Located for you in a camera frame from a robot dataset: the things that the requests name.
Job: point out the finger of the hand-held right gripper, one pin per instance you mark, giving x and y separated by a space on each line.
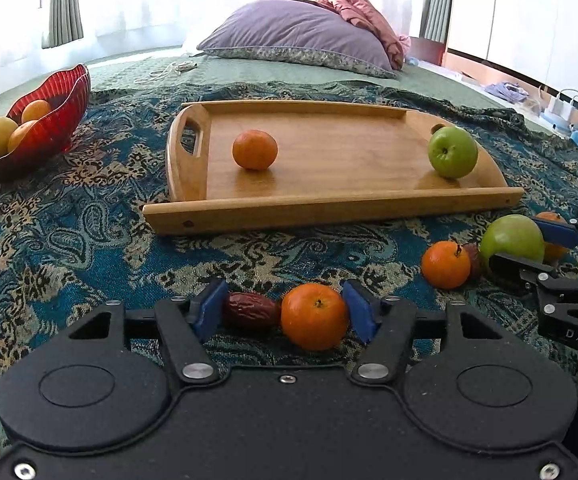
556 231
524 266

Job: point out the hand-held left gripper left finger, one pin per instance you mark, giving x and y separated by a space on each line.
212 309

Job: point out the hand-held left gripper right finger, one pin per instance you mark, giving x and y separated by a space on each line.
360 310

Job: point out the large dull orange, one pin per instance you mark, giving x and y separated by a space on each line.
555 252

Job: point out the green apple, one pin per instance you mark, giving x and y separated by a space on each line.
453 152
511 237

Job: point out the dried red date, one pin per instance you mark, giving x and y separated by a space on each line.
474 260
251 311

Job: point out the orange tangerine with stem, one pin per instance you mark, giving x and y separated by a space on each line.
445 266

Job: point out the wooden tray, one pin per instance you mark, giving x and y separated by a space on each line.
344 160

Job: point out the white charger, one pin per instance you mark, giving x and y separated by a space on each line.
564 105

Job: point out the blue paisley blanket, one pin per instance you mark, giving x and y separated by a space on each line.
94 260

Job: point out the purple cloth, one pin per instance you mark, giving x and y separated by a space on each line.
506 91

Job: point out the white wardrobe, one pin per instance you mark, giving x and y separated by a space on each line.
534 15

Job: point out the green bedspread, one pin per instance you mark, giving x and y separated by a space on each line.
134 72

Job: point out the red glass bowl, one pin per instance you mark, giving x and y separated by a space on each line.
54 105

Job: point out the small orange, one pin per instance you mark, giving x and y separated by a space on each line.
35 111
20 136

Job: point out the grey-green curtain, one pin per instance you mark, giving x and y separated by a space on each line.
64 5
438 0

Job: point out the purple pillow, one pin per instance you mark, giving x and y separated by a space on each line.
294 30

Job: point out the white sheer curtain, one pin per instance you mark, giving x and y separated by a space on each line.
144 5

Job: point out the dark red bed frame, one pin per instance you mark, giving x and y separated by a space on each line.
426 50

